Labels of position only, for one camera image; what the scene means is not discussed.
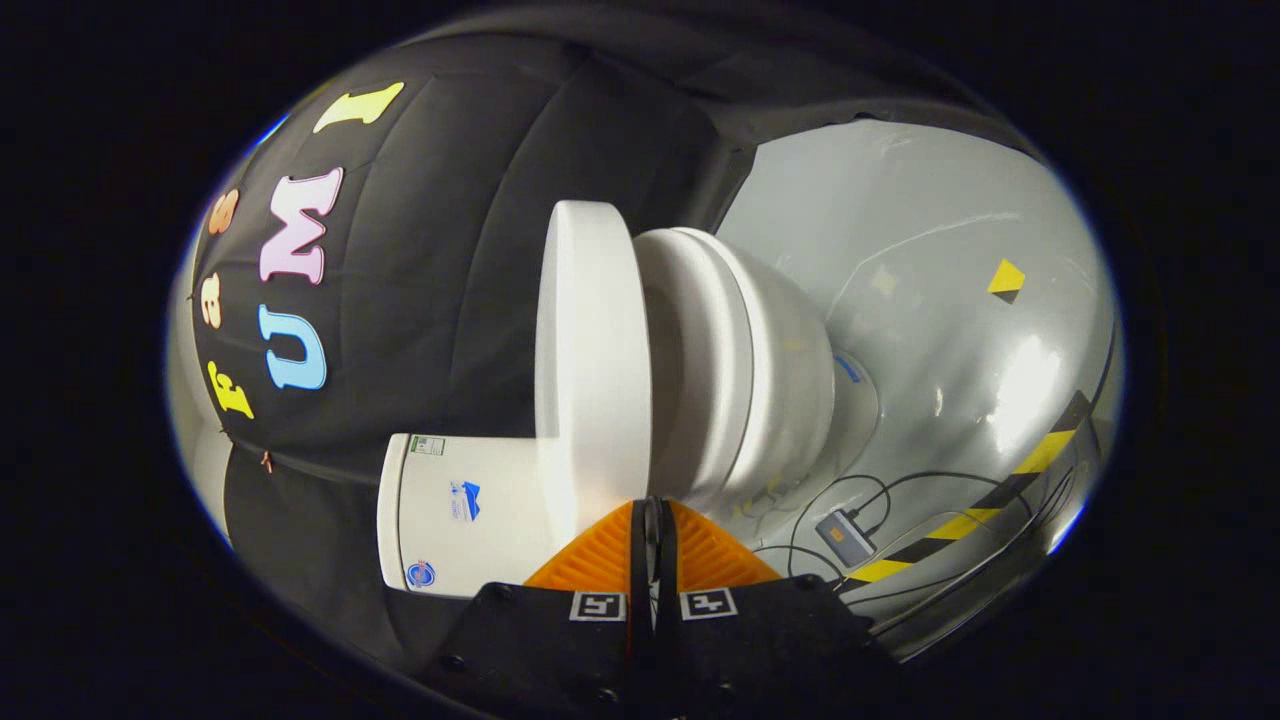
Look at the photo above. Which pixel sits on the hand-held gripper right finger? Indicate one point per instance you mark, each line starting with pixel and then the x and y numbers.
pixel 760 650

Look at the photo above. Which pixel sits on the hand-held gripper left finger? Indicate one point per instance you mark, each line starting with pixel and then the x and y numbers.
pixel 560 650

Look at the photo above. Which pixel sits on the white toilet tank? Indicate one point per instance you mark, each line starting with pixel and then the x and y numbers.
pixel 500 520

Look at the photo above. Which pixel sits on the white toilet bowl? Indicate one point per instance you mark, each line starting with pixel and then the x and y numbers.
pixel 800 380

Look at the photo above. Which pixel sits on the white toilet seat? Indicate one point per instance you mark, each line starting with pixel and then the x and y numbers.
pixel 710 360

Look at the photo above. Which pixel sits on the small grey adapter box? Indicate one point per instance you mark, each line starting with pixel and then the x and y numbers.
pixel 846 538

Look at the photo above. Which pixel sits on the yellow black hazard tape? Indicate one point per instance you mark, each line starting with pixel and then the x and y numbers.
pixel 1045 452

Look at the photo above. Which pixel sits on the black backdrop cloth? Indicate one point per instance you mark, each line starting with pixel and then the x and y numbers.
pixel 430 250

